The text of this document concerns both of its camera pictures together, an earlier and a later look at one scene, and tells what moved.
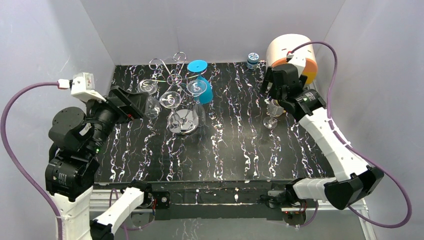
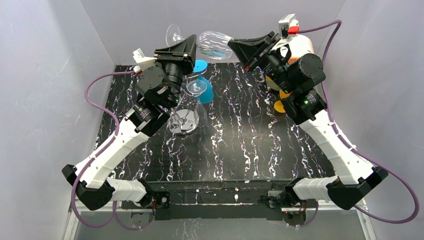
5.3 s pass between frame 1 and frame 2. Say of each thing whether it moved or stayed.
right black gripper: moved
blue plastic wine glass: stayed
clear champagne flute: stayed
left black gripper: moved
